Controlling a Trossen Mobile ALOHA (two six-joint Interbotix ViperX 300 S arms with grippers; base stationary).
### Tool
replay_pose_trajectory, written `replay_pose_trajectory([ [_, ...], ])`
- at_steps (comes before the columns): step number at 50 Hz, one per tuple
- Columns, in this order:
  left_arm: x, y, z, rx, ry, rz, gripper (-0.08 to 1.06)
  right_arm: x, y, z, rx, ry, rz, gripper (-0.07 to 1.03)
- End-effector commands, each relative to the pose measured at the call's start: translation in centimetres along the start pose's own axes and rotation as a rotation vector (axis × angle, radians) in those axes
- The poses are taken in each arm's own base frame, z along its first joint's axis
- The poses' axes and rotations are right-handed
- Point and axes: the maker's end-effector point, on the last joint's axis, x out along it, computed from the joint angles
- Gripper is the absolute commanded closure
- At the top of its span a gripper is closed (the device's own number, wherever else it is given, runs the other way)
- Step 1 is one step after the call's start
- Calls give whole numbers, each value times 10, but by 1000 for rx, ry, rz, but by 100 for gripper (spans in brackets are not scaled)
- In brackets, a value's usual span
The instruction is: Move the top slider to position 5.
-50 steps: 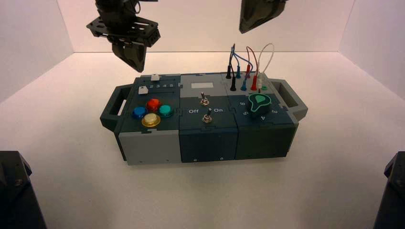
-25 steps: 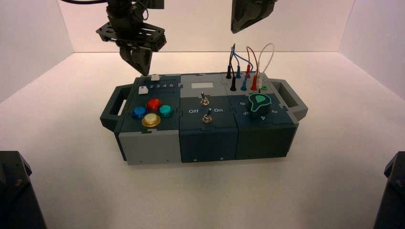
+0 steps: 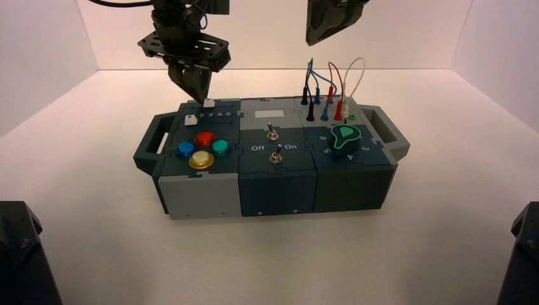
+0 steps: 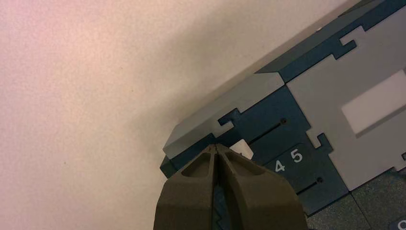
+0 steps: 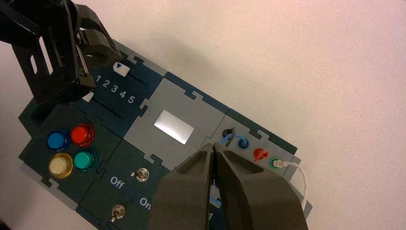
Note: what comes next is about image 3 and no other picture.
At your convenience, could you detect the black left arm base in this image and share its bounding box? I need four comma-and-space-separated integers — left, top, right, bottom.
0, 200, 63, 305

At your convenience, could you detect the black jumper cable with plugs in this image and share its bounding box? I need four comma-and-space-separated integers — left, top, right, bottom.
300, 58, 316, 123

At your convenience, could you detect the blue jumper cable with plugs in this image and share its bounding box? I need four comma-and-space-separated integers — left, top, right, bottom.
307, 60, 337, 122

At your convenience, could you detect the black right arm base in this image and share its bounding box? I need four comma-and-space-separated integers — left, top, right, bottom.
496, 201, 539, 305

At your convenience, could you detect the red jumper cable with plugs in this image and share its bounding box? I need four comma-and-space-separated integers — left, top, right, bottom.
325, 62, 345, 122

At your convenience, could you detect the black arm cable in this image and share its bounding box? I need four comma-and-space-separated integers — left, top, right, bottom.
87, 0, 153, 8

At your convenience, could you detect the dark rotary knob green pointer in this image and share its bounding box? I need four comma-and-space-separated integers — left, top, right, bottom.
329, 124, 362, 159

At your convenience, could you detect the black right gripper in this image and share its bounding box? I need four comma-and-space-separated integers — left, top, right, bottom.
305, 0, 372, 46

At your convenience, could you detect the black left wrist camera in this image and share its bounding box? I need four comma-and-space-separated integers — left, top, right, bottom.
198, 0, 231, 16

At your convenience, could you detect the yellow round push button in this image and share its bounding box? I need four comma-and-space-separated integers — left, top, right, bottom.
188, 151, 215, 170

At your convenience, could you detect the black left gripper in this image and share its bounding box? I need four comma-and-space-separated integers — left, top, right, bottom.
138, 10, 231, 104

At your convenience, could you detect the white jumper cable with plugs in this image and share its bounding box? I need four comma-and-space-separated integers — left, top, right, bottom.
341, 57, 366, 125

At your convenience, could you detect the red round push button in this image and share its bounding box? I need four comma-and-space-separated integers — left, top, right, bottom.
194, 131, 217, 149

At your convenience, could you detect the blue round push button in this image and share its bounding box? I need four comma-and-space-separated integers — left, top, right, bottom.
175, 141, 197, 159

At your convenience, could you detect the teal and grey control box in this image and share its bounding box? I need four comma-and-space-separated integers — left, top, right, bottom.
133, 97, 411, 220

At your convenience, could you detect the green round push button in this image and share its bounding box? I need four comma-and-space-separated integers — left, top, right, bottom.
209, 139, 231, 158

